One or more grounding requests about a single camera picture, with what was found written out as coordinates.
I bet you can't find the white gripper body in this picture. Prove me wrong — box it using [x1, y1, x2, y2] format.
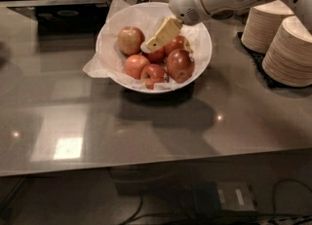
[169, 0, 210, 25]

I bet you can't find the yellowish red apple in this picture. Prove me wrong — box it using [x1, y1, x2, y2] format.
[117, 26, 145, 56]

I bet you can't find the red apple back right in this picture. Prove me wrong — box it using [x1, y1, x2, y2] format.
[165, 35, 191, 56]

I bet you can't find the small red apple centre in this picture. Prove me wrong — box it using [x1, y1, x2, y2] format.
[143, 48, 165, 64]

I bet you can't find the white bowl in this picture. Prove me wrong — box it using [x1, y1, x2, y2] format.
[95, 1, 214, 94]

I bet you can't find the large dark red apple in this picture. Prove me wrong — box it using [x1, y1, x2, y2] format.
[166, 49, 195, 83]

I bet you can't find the red apple front centre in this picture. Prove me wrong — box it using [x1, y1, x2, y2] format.
[140, 64, 169, 90]

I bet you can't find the red apple front left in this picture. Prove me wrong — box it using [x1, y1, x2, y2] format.
[125, 55, 150, 79]

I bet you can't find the paper plate stack back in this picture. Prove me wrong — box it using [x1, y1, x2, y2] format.
[241, 0, 293, 54]

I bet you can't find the paper plate stack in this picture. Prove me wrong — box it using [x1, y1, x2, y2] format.
[262, 16, 312, 88]
[241, 0, 293, 54]

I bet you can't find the black rubber mat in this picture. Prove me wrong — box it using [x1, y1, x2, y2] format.
[243, 31, 312, 89]

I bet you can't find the black induction cooktop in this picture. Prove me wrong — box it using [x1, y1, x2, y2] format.
[10, 4, 109, 35]

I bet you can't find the paper plate stack front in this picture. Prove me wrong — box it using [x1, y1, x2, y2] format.
[262, 16, 312, 88]

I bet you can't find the blue box under table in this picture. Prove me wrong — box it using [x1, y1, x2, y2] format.
[192, 181, 221, 217]

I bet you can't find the black cable on floor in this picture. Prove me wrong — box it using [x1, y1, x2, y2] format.
[117, 178, 312, 225]

